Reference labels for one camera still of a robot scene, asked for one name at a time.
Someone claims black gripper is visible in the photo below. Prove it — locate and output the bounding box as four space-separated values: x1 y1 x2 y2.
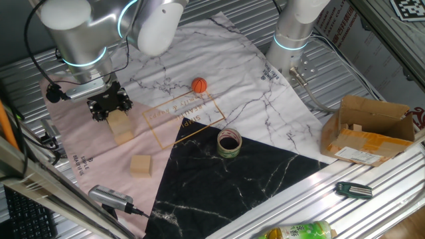
86 81 133 123

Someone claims wooden cube block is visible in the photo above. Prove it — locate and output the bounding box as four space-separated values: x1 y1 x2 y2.
129 154 153 179
114 131 135 146
106 109 131 135

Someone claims small orange basketball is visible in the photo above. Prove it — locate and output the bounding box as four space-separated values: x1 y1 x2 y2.
191 77 209 94

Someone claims orange pole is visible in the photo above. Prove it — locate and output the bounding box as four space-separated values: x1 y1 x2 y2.
0 99 20 152

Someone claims roll of clear tape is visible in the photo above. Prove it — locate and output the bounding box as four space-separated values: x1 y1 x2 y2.
216 127 243 159

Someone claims marble pink black cloth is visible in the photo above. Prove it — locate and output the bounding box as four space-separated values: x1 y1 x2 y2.
39 11 336 239

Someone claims thin metal pole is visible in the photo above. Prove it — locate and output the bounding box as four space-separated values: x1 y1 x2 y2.
28 0 43 14

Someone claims black keyboard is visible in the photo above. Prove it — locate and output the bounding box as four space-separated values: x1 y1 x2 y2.
3 185 59 239

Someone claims green tea bottle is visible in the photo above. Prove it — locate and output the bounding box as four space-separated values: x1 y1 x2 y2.
255 220 335 239

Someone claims green hex key set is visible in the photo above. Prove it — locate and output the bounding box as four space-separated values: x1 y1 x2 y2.
334 181 374 200

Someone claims cardboard sheet with red print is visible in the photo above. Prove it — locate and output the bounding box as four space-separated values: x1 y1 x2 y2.
313 0 425 133

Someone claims open cardboard box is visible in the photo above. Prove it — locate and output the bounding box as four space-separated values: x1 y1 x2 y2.
319 94 416 168

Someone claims black white marker board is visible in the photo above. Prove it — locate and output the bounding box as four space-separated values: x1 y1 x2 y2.
390 0 425 23

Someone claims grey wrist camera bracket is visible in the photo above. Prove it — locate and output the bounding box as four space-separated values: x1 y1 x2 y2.
45 78 108 104

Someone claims silver depth camera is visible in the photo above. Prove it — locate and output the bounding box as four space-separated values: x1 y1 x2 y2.
88 184 134 213

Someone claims aluminium frame beam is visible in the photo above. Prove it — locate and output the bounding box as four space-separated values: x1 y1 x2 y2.
0 135 137 239
348 0 425 94

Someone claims black camera cable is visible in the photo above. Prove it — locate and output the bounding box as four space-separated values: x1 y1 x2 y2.
126 204 151 219

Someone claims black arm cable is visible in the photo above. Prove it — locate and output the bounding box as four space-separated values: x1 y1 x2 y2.
23 0 131 88

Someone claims grey cable with connector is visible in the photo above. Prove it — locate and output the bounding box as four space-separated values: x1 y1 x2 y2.
288 66 339 114

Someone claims white cable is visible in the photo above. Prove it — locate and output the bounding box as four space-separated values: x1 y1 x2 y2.
310 35 383 100

